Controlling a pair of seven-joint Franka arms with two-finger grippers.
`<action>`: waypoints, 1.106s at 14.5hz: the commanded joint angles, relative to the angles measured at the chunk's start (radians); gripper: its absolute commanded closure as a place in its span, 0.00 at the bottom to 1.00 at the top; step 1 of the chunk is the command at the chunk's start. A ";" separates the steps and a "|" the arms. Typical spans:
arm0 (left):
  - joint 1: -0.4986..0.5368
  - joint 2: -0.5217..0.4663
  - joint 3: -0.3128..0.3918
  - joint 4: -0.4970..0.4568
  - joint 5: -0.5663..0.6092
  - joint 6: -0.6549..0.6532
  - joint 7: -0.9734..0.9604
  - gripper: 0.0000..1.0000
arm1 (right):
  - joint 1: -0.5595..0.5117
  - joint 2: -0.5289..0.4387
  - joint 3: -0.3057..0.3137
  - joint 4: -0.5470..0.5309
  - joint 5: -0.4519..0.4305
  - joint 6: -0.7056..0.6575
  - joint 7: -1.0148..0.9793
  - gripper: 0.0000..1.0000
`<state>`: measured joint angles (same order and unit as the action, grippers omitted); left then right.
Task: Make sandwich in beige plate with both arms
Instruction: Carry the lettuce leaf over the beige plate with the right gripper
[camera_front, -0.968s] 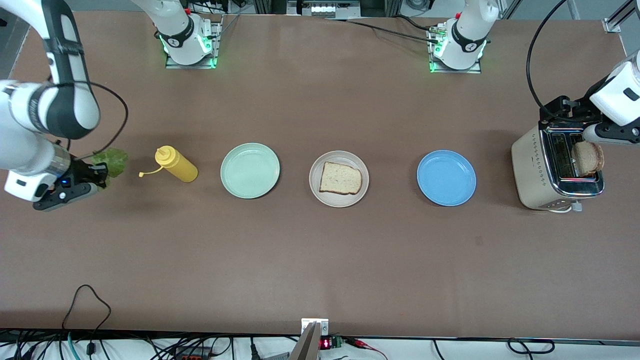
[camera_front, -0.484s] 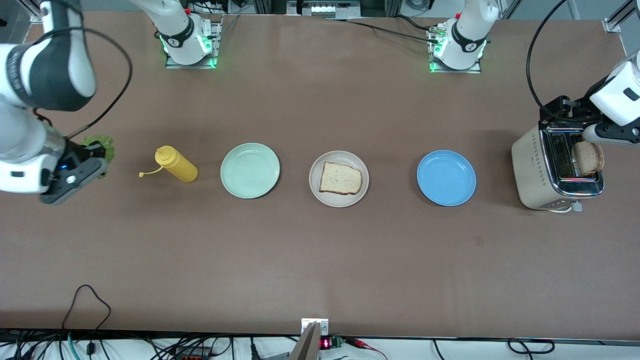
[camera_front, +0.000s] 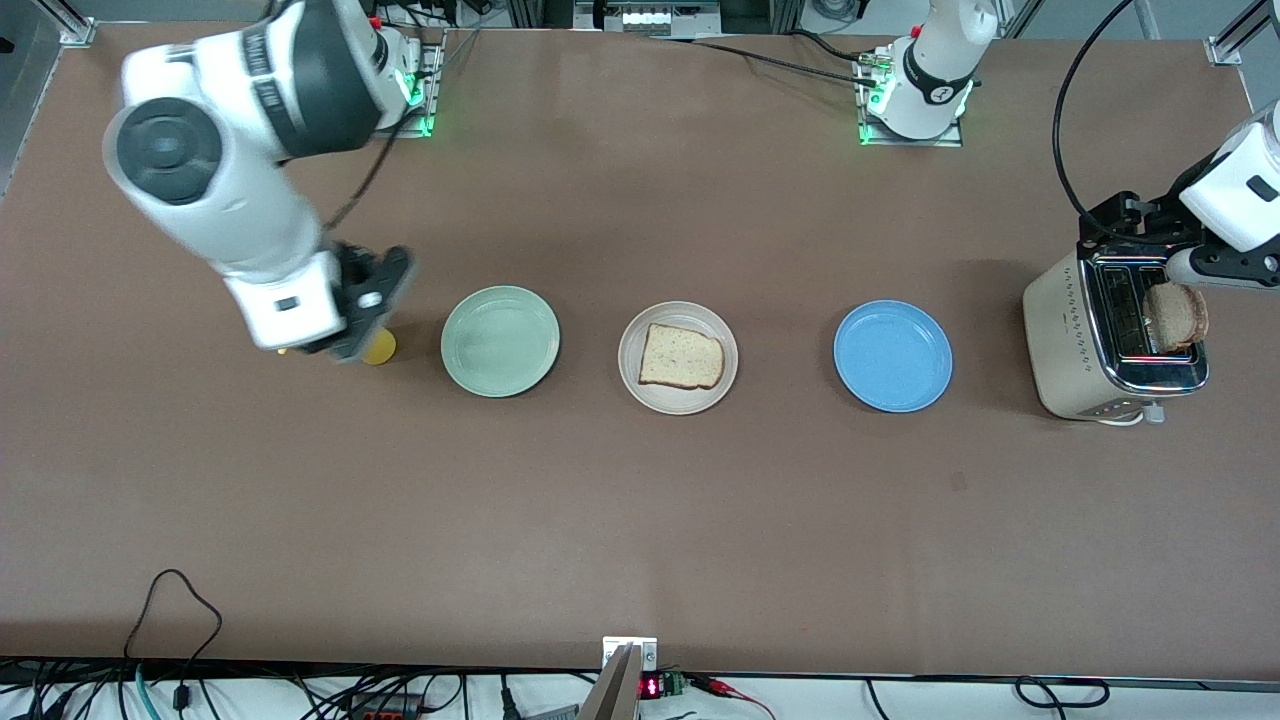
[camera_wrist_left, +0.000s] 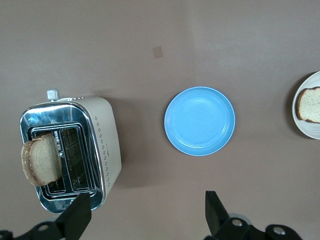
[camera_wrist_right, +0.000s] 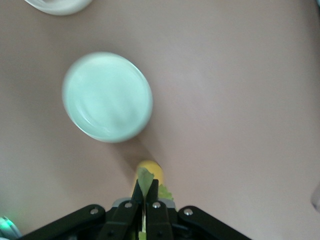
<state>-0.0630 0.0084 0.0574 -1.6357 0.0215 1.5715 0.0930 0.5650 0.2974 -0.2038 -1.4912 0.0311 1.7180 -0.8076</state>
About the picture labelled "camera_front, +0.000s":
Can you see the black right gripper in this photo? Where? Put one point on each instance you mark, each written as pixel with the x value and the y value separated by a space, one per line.
pixel 354 267

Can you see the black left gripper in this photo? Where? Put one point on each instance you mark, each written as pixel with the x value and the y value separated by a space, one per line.
pixel 1143 226

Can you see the yellow squeeze bottle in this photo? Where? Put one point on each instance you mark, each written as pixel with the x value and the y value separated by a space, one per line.
pixel 380 348

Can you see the brown toasted bread slice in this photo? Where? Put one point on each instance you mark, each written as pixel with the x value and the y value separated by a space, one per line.
pixel 1175 315

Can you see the light bread slice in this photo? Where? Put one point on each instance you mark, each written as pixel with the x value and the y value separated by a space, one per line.
pixel 680 357

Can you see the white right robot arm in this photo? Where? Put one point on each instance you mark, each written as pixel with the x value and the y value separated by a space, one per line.
pixel 250 220

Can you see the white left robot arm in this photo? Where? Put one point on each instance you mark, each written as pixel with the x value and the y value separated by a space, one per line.
pixel 930 70

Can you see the mint green plate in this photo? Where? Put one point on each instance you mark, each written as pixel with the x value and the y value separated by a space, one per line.
pixel 500 342

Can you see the blue plate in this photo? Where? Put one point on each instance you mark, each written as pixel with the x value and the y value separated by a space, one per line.
pixel 893 356

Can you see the beige plate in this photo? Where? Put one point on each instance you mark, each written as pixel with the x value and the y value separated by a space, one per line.
pixel 680 402

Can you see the beige chrome toaster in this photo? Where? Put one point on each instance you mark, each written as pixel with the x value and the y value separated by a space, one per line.
pixel 1060 340

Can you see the white power strip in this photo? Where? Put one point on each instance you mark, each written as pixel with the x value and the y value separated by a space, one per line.
pixel 650 18

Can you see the orange black power strip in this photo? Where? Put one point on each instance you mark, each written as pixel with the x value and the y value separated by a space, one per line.
pixel 385 712

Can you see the circuit board with red display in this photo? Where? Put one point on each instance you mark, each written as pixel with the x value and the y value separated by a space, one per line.
pixel 652 688

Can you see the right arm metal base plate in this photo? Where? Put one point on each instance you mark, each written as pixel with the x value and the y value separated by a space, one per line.
pixel 436 100

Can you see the aluminium frame corner bracket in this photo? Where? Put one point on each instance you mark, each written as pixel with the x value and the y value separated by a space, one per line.
pixel 75 30
pixel 1222 50

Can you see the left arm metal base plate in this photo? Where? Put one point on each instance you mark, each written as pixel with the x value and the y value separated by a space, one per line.
pixel 900 142

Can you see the grey metal camera mount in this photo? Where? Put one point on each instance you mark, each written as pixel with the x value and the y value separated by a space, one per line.
pixel 615 690

